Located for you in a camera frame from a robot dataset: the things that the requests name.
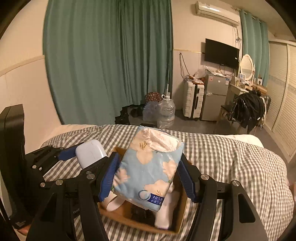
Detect large green curtain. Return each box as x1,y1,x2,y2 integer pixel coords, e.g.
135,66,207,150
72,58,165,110
43,1,173,125

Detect oval white vanity mirror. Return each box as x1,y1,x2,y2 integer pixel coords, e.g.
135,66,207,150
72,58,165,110
239,54,255,81

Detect large clear water jug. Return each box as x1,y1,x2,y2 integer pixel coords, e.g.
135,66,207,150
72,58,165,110
157,93,176,129

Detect white air conditioner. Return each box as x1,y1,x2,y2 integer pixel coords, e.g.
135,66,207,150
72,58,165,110
195,1,240,27

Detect silver mini fridge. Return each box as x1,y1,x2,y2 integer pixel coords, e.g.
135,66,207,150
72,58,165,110
201,74,229,121

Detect blue floral tissue pack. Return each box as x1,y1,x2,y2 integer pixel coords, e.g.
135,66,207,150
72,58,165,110
112,126,184,211

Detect black wall television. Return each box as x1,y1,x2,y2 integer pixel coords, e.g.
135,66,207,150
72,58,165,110
204,39,239,69

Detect black clothes on chair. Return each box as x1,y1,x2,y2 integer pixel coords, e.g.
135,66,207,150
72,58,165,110
229,89,267,134

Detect cardboard box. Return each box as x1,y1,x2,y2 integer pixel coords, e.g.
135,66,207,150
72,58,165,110
99,147,187,234

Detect wooden dressing table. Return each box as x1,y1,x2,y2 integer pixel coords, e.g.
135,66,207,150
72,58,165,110
225,82,267,103

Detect small green curtain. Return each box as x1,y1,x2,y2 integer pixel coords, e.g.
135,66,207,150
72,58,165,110
239,9,269,86

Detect brown patterned bag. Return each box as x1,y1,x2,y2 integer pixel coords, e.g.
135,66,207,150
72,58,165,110
145,92,162,103

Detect grey checkered bed cover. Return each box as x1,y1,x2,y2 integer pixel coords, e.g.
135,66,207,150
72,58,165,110
41,125,294,240

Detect white louvered wardrobe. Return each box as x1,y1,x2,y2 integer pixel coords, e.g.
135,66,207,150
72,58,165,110
266,40,295,162

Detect white suitcase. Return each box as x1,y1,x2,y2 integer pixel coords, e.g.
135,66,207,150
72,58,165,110
182,79,205,119

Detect white earbuds case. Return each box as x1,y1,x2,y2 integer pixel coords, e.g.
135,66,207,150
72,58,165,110
75,140,107,169

